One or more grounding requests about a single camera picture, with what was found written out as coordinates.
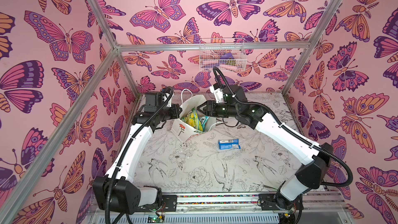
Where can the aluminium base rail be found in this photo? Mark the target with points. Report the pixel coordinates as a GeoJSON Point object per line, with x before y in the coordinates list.
{"type": "Point", "coordinates": [316, 207]}

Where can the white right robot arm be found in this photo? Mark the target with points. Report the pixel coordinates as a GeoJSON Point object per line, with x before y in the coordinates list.
{"type": "Point", "coordinates": [315, 160]}

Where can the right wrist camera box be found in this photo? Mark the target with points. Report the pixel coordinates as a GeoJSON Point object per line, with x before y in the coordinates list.
{"type": "Point", "coordinates": [217, 91]}

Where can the green Fox's spring tea bag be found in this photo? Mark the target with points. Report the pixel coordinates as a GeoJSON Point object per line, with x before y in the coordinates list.
{"type": "Point", "coordinates": [192, 119]}

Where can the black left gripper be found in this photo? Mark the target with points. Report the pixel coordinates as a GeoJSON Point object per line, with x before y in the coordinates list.
{"type": "Point", "coordinates": [174, 114]}

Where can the blue snack packet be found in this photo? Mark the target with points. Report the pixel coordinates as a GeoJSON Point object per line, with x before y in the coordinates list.
{"type": "Point", "coordinates": [229, 144]}

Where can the white wire basket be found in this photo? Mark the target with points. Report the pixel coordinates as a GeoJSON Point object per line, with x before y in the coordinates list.
{"type": "Point", "coordinates": [229, 55]}

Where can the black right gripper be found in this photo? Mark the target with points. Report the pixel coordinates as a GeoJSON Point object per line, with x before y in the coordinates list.
{"type": "Point", "coordinates": [209, 109]}

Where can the teal Fox's fruits bag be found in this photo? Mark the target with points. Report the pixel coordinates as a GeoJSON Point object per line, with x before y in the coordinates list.
{"type": "Point", "coordinates": [203, 121]}

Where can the white paper bag with flower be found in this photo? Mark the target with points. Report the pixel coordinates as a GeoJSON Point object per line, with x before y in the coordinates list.
{"type": "Point", "coordinates": [182, 130]}

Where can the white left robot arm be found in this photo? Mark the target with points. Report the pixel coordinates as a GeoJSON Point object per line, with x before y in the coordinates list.
{"type": "Point", "coordinates": [115, 191]}

